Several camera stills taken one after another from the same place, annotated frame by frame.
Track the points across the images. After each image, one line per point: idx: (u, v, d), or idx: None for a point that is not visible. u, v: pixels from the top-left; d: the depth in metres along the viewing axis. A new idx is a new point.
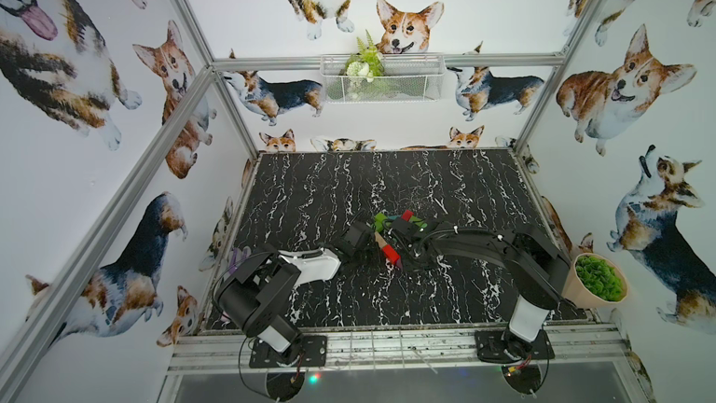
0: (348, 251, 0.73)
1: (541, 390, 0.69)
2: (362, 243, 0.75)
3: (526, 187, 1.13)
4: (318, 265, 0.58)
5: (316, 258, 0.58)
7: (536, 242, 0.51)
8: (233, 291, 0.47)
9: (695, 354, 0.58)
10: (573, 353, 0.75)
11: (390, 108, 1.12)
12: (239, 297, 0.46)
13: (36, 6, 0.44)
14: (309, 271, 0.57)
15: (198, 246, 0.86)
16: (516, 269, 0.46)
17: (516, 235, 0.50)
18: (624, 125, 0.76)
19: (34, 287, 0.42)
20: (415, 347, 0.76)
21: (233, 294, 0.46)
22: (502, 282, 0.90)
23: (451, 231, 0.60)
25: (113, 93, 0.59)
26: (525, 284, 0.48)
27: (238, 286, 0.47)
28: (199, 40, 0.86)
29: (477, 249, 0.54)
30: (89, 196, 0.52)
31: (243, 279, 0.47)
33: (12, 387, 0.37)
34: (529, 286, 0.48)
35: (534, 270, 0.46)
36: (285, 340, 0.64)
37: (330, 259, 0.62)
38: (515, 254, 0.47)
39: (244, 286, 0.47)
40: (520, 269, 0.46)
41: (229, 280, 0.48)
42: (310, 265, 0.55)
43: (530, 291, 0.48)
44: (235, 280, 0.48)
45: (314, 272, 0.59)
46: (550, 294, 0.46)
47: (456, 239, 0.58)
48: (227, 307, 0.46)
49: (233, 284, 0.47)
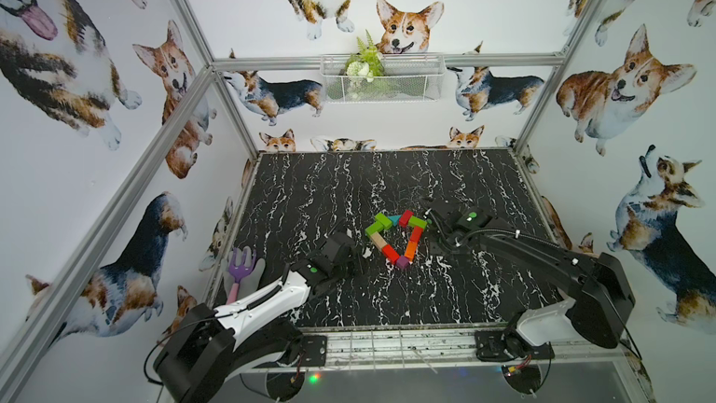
0: (324, 269, 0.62)
1: (541, 390, 0.69)
2: (341, 258, 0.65)
3: (526, 187, 1.13)
4: (279, 300, 0.52)
5: (272, 298, 0.52)
7: (615, 276, 0.46)
8: (170, 363, 0.43)
9: (694, 354, 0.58)
10: (572, 352, 0.75)
11: (390, 107, 1.12)
12: (174, 367, 0.42)
13: (36, 6, 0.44)
14: (263, 313, 0.50)
15: (198, 246, 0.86)
16: (587, 305, 0.42)
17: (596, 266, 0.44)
18: (624, 124, 0.76)
19: (34, 287, 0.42)
20: (416, 348, 0.76)
21: (170, 367, 0.42)
22: (502, 282, 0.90)
23: (512, 236, 0.52)
25: (113, 93, 0.59)
26: (592, 317, 0.43)
27: (172, 358, 0.43)
28: (199, 39, 0.86)
29: (533, 263, 0.49)
30: (89, 196, 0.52)
31: (177, 349, 0.43)
33: (12, 389, 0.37)
34: (591, 321, 0.44)
35: (612, 308, 0.41)
36: (279, 351, 0.64)
37: (295, 287, 0.56)
38: (595, 291, 0.41)
39: (179, 357, 0.43)
40: (599, 307, 0.41)
41: (161, 354, 0.43)
42: (266, 308, 0.50)
43: (591, 325, 0.44)
44: (166, 353, 0.43)
45: (270, 315, 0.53)
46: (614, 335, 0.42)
47: (512, 243, 0.51)
48: (164, 380, 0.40)
49: (165, 359, 0.43)
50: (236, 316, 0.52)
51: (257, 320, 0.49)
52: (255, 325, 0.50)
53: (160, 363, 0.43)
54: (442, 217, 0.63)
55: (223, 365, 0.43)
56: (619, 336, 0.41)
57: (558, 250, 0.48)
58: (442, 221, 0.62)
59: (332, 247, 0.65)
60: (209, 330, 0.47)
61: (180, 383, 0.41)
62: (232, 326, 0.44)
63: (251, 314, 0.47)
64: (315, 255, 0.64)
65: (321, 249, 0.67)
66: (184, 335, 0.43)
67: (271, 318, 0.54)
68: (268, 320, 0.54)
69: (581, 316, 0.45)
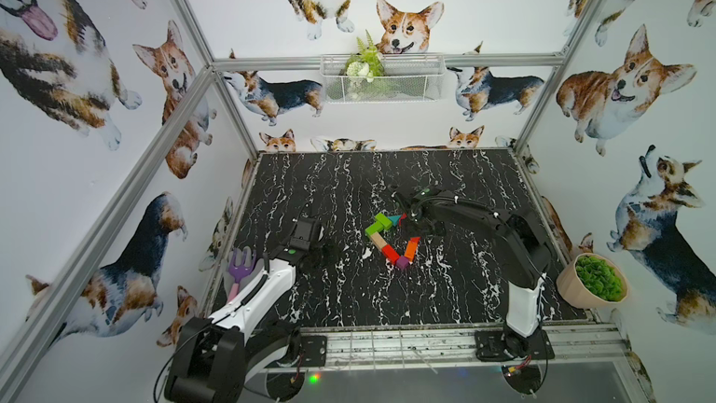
0: (302, 246, 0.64)
1: (541, 390, 0.69)
2: (314, 238, 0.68)
3: (526, 187, 1.13)
4: (271, 287, 0.53)
5: (263, 289, 0.51)
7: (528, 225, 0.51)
8: (184, 383, 0.41)
9: (694, 353, 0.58)
10: (573, 353, 0.75)
11: (390, 107, 1.12)
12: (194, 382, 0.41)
13: (36, 6, 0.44)
14: (261, 306, 0.50)
15: (198, 247, 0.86)
16: (504, 247, 0.49)
17: (511, 215, 0.53)
18: (624, 124, 0.76)
19: (34, 287, 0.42)
20: (416, 348, 0.76)
21: (185, 384, 0.41)
22: (502, 283, 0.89)
23: (450, 201, 0.62)
25: (113, 93, 0.59)
26: (510, 260, 0.50)
27: (184, 377, 0.41)
28: (199, 40, 0.86)
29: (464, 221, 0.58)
30: (89, 195, 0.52)
31: (185, 367, 0.41)
33: (13, 387, 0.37)
34: (512, 265, 0.51)
35: (521, 249, 0.49)
36: (283, 346, 0.64)
37: (279, 274, 0.55)
38: (507, 236, 0.49)
39: (190, 374, 0.42)
40: (510, 249, 0.48)
41: (171, 379, 0.41)
42: (260, 298, 0.49)
43: (511, 269, 0.51)
44: (175, 376, 0.42)
45: (266, 304, 0.52)
46: (530, 272, 0.49)
47: (452, 208, 0.60)
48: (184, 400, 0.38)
49: (177, 380, 0.41)
50: (235, 315, 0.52)
51: (255, 311, 0.48)
52: (254, 317, 0.48)
53: (172, 388, 0.41)
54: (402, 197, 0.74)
55: (239, 360, 0.43)
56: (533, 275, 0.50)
57: (483, 205, 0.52)
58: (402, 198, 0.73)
59: (303, 228, 0.68)
60: (211, 339, 0.45)
61: (202, 394, 0.40)
62: (236, 325, 0.43)
63: (248, 308, 0.47)
64: (291, 238, 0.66)
65: (294, 232, 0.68)
66: (188, 351, 0.41)
67: (270, 306, 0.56)
68: (268, 309, 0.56)
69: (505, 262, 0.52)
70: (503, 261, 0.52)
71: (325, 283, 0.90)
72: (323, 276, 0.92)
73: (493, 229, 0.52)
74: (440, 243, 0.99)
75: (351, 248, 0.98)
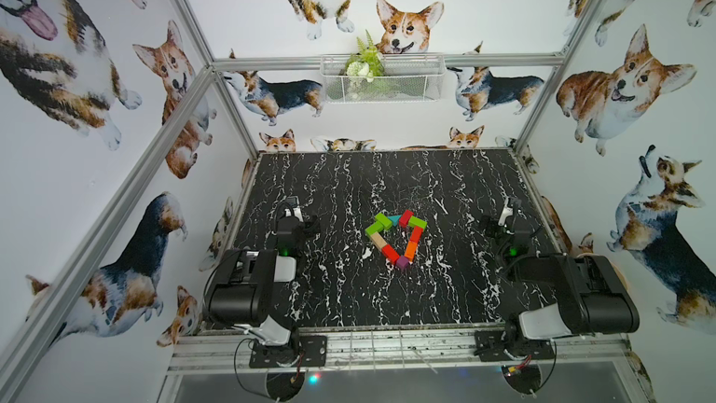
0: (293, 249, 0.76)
1: (541, 391, 0.69)
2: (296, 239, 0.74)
3: (526, 187, 1.13)
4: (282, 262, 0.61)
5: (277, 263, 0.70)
7: (601, 273, 0.50)
8: (219, 302, 0.46)
9: (696, 353, 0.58)
10: (572, 353, 0.75)
11: (390, 108, 1.12)
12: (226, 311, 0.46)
13: (36, 6, 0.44)
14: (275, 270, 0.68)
15: (197, 247, 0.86)
16: (560, 274, 0.49)
17: (590, 268, 0.51)
18: (624, 124, 0.76)
19: (34, 287, 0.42)
20: (415, 347, 0.76)
21: (220, 304, 0.46)
22: (502, 283, 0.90)
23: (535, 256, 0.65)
25: (113, 93, 0.59)
26: (570, 303, 0.47)
27: (223, 288, 0.47)
28: (199, 40, 0.86)
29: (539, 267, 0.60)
30: (89, 196, 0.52)
31: (226, 279, 0.48)
33: (13, 387, 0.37)
34: (564, 294, 0.48)
35: (575, 275, 0.47)
36: (283, 331, 0.64)
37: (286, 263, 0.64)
38: (566, 263, 0.49)
39: (229, 284, 0.48)
40: (564, 271, 0.48)
41: (213, 288, 0.47)
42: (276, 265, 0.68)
43: (565, 307, 0.48)
44: (216, 284, 0.47)
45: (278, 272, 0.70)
46: (578, 303, 0.45)
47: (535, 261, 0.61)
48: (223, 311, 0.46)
49: (218, 288, 0.47)
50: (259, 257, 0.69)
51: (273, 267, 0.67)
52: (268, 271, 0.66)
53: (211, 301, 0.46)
54: (512, 244, 0.72)
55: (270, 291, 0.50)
56: (582, 304, 0.44)
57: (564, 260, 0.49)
58: (509, 244, 0.73)
59: (285, 235, 0.72)
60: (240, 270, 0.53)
61: (240, 307, 0.46)
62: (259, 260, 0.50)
63: None
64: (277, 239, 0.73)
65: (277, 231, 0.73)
66: (227, 269, 0.49)
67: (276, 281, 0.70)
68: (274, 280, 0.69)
69: (560, 296, 0.49)
70: (562, 302, 0.49)
71: (325, 283, 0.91)
72: (323, 276, 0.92)
73: (559, 260, 0.49)
74: (441, 243, 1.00)
75: (351, 248, 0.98)
